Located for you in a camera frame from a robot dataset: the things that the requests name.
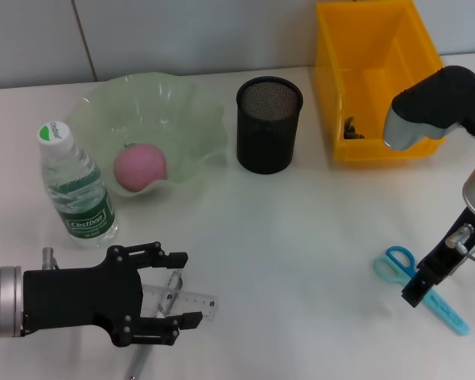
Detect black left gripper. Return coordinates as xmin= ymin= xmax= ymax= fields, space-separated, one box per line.
xmin=22 ymin=241 xmax=204 ymax=348

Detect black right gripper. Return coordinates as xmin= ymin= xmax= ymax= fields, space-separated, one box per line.
xmin=401 ymin=203 xmax=475 ymax=309

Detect blue scissors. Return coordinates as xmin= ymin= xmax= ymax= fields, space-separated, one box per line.
xmin=374 ymin=245 xmax=471 ymax=337

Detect clear plastic ruler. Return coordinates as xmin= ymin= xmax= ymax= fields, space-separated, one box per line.
xmin=140 ymin=283 xmax=219 ymax=324

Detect clear water bottle green label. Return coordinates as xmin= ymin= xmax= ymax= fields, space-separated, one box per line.
xmin=35 ymin=120 xmax=119 ymax=249

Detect pink peach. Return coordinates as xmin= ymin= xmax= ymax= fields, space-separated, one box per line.
xmin=113 ymin=142 xmax=168 ymax=194

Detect dark green plastic wrapper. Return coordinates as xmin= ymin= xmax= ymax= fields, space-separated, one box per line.
xmin=341 ymin=116 xmax=367 ymax=140

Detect grey white pen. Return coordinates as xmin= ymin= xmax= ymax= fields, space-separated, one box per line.
xmin=124 ymin=271 xmax=184 ymax=380

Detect pale green wavy fruit plate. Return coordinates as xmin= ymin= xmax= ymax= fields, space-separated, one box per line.
xmin=66 ymin=70 xmax=230 ymax=198

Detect black mesh pen holder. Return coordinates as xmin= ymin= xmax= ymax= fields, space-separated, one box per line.
xmin=235 ymin=75 xmax=304 ymax=175

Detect silver left gripper connector stud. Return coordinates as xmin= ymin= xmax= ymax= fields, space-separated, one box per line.
xmin=42 ymin=247 xmax=59 ymax=271

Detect yellow plastic bin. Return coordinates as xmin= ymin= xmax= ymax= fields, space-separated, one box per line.
xmin=314 ymin=0 xmax=447 ymax=162

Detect right wrist cable with plug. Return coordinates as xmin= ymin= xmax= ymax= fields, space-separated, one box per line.
xmin=446 ymin=223 xmax=475 ymax=267

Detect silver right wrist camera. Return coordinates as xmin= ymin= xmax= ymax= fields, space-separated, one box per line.
xmin=382 ymin=65 xmax=475 ymax=152

